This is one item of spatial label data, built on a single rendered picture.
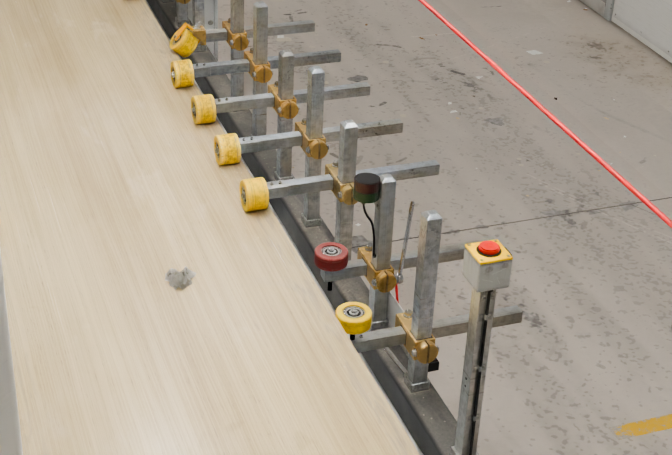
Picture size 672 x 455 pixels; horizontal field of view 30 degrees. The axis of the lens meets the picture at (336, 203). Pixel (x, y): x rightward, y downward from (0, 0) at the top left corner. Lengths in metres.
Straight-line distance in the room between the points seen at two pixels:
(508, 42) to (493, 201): 1.69
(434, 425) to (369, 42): 3.89
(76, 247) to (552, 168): 2.82
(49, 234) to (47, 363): 0.51
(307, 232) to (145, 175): 0.47
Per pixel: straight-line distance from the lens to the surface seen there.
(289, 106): 3.51
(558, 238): 4.88
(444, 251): 3.07
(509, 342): 4.27
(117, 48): 4.04
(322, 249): 2.97
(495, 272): 2.40
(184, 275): 2.86
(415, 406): 2.84
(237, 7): 3.94
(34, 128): 3.56
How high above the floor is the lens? 2.48
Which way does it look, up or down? 30 degrees down
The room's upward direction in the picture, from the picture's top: 3 degrees clockwise
